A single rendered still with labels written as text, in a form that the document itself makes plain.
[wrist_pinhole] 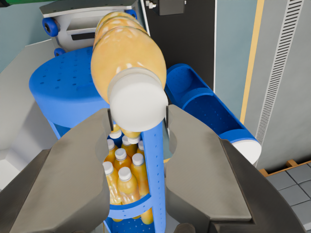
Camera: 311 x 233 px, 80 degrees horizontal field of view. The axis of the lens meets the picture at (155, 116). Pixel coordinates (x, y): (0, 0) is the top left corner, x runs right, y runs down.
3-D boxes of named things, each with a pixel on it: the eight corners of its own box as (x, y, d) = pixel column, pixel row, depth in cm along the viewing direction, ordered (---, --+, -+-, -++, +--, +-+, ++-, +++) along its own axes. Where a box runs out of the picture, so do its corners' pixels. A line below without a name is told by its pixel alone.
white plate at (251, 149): (270, 152, 95) (269, 150, 96) (245, 132, 80) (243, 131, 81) (227, 182, 105) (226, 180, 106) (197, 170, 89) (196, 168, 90)
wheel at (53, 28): (54, 39, 47) (61, 36, 48) (46, 19, 44) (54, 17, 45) (45, 36, 49) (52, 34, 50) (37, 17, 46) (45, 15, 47)
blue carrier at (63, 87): (108, 205, 106) (115, 266, 84) (39, 52, 50) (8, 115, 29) (156, 190, 111) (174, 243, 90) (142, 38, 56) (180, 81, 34)
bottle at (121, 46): (152, 31, 29) (203, 87, 14) (126, 68, 31) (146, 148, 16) (111, -3, 25) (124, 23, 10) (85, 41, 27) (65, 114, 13)
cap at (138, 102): (174, 91, 14) (182, 104, 12) (142, 127, 15) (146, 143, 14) (130, 62, 12) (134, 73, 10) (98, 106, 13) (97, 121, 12)
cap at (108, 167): (115, 168, 63) (114, 165, 61) (105, 175, 61) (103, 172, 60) (109, 162, 65) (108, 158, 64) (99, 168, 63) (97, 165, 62)
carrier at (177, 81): (200, 75, 162) (178, 56, 147) (270, 150, 96) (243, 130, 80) (177, 98, 172) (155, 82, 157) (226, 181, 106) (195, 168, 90)
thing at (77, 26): (75, 28, 51) (69, 42, 42) (72, 18, 50) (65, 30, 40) (111, 24, 53) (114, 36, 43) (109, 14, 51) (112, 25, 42)
